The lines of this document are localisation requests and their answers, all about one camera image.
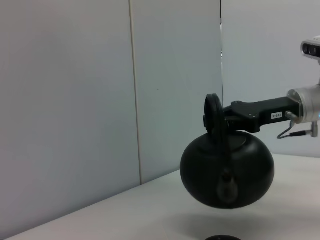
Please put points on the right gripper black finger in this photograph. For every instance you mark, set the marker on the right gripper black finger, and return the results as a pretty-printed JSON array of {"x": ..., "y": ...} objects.
[
  {"x": 205, "y": 122},
  {"x": 228, "y": 113}
]

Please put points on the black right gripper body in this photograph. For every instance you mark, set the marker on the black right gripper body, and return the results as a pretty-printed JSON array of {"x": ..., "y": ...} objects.
[{"x": 265, "y": 112}]

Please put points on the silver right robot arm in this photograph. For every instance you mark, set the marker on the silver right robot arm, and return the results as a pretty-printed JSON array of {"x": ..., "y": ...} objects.
[{"x": 308, "y": 105}]

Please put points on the dark brown round teacup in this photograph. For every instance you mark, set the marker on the dark brown round teacup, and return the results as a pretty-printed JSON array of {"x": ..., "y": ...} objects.
[{"x": 222, "y": 235}]

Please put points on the silver right gripper stud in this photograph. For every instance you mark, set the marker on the silver right gripper stud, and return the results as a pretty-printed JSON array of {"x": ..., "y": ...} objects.
[{"x": 290, "y": 114}]

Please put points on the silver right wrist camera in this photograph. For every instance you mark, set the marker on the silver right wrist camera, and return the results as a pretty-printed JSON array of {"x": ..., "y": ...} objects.
[{"x": 311, "y": 48}]

